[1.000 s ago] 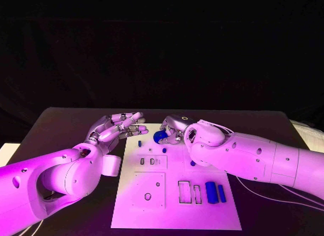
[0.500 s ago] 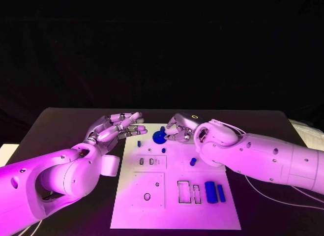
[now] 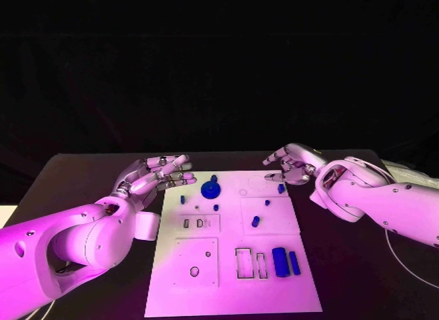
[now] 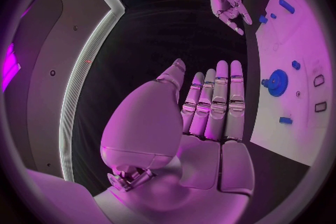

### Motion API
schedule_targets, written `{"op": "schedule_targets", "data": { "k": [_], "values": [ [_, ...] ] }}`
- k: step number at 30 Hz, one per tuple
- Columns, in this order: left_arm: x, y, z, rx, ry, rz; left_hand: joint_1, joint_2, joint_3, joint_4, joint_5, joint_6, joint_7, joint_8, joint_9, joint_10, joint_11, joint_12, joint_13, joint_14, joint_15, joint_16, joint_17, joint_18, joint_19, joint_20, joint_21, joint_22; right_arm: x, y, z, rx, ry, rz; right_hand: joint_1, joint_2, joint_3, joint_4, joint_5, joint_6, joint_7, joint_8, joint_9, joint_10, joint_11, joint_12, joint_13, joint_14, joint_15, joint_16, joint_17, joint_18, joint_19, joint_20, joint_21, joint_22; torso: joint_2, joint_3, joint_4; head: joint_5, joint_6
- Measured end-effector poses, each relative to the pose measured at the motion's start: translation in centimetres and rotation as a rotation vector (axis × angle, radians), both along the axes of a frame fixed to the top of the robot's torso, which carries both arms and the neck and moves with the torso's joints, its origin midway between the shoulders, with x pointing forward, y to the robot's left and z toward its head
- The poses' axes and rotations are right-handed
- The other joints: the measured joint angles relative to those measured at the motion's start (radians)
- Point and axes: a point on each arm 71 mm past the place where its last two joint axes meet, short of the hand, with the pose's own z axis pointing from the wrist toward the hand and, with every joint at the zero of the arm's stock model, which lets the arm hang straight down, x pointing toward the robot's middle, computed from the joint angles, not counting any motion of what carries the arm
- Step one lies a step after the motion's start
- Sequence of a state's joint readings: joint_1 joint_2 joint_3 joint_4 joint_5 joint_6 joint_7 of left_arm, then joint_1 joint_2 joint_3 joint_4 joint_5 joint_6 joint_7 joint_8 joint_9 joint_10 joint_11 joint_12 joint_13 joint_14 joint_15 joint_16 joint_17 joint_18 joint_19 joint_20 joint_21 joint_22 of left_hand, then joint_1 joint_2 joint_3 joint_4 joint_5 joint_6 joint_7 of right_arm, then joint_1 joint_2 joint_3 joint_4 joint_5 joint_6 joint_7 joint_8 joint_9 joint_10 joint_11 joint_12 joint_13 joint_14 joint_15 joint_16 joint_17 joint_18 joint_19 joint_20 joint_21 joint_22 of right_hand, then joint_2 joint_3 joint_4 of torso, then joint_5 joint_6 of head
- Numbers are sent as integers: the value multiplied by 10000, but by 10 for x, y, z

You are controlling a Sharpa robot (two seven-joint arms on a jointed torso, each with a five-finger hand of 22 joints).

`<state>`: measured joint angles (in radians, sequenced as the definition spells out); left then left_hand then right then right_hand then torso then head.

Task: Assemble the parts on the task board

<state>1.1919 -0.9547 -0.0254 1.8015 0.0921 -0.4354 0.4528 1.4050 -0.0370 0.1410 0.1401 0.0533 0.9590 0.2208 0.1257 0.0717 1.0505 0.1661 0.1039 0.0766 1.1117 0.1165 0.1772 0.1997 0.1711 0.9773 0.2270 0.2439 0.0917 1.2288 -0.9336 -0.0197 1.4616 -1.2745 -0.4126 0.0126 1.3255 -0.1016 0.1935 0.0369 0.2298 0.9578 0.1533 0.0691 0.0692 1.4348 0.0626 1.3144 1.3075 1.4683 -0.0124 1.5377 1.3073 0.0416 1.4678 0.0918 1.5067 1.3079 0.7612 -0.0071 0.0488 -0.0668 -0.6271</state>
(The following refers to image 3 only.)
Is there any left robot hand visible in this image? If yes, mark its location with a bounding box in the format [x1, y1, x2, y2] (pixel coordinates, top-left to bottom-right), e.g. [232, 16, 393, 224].
[111, 154, 198, 210]

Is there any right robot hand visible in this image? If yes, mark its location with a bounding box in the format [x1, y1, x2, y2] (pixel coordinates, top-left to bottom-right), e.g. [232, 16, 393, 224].
[262, 143, 330, 186]

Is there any white task board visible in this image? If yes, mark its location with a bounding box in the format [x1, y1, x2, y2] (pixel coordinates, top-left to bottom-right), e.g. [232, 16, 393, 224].
[143, 170, 324, 318]

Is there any blue gear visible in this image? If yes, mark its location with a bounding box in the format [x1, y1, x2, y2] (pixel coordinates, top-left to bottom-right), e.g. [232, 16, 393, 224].
[200, 181, 222, 200]

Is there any blue thin long cylinder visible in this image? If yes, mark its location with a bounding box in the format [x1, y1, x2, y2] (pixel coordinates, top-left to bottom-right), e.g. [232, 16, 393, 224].
[288, 251, 303, 276]

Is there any blue thick long cylinder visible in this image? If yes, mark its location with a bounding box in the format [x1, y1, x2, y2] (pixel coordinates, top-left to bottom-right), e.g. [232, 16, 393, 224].
[271, 247, 291, 278]

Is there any white cable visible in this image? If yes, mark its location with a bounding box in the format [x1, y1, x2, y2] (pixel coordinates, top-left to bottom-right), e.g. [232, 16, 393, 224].
[385, 228, 439, 293]
[25, 299, 56, 320]

